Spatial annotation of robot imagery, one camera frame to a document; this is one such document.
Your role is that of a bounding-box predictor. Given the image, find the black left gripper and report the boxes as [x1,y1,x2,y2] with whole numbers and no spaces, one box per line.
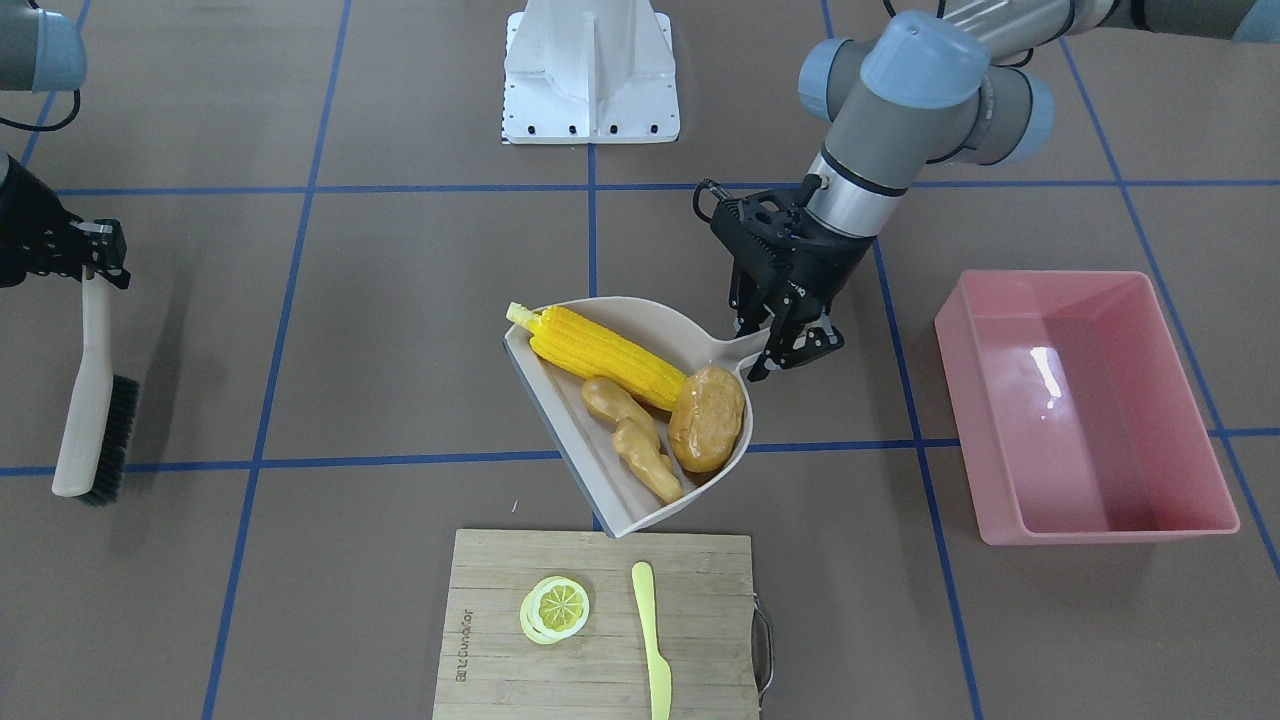
[694,176,876,382]

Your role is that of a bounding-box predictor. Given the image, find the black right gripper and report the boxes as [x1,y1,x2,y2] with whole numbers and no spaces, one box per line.
[1,155,131,290]

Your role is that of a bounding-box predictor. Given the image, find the brown toy potato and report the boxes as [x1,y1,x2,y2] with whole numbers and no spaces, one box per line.
[667,365,746,475]

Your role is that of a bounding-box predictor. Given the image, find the tan toy ginger root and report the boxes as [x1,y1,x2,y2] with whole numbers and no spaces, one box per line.
[581,377,685,505]

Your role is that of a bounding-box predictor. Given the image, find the beige brush black bristles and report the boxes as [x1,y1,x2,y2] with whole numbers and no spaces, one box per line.
[51,269,140,507]

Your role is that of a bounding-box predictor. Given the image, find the yellow toy corn cob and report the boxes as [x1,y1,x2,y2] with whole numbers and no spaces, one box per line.
[506,302,686,413]

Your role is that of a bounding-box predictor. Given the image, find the beige dustpan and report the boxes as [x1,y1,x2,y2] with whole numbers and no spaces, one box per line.
[504,297,769,538]

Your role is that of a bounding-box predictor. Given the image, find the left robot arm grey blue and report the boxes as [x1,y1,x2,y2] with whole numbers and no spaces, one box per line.
[694,1,1277,382]

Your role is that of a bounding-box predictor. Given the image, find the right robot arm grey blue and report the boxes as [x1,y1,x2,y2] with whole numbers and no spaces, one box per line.
[1,1,131,290]

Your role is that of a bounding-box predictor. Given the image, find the pink plastic bin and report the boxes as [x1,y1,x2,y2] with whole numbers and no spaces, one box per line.
[934,270,1240,546]

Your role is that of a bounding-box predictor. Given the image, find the bamboo cutting board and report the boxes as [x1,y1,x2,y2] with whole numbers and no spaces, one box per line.
[431,529,763,719]

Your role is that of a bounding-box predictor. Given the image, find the yellow lemon slices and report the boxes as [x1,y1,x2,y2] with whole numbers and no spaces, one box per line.
[517,577,591,644]

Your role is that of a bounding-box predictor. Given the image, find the yellow plastic knife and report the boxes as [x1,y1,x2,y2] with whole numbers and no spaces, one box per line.
[631,561,675,719]

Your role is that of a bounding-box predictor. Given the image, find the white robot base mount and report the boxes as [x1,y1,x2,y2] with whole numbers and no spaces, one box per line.
[500,1,681,145]

